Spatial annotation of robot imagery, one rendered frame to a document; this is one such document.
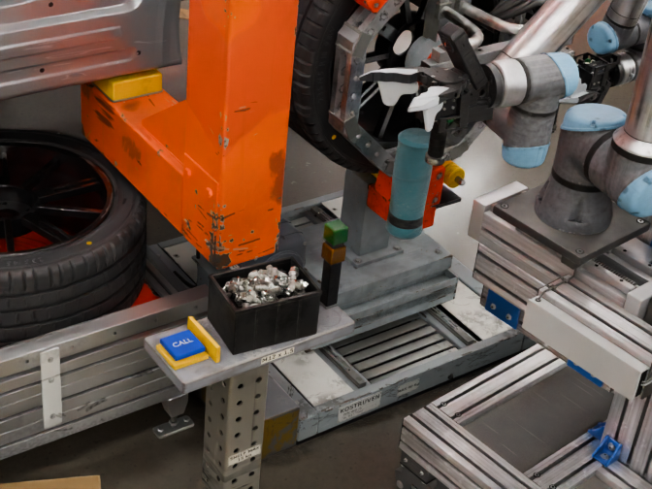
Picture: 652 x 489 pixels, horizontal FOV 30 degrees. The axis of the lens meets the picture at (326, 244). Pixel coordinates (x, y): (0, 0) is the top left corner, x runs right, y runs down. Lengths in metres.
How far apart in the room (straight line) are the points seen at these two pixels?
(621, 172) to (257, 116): 0.75
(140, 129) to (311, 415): 0.80
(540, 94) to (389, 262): 1.36
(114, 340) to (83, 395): 0.15
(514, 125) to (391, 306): 1.28
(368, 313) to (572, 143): 1.05
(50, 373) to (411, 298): 1.05
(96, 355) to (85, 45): 0.71
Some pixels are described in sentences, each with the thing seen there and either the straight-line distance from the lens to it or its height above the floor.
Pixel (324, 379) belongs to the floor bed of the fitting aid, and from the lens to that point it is 3.08.
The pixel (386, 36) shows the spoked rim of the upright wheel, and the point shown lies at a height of 0.90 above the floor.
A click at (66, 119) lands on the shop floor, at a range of 4.33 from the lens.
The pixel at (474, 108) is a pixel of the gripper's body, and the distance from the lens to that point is 1.94.
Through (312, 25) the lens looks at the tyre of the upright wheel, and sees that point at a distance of 2.72.
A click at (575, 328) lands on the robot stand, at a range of 2.29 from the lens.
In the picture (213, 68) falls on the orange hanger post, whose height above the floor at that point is 0.98.
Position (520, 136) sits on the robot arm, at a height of 1.12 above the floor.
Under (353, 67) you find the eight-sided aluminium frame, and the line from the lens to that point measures 2.70.
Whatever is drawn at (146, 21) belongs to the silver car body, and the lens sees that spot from 2.92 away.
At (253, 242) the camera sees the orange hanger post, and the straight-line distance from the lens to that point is 2.67.
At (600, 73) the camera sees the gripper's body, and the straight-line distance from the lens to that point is 2.91.
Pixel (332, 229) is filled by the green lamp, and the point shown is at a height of 0.66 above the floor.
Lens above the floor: 2.05
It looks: 34 degrees down
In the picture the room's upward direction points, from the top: 6 degrees clockwise
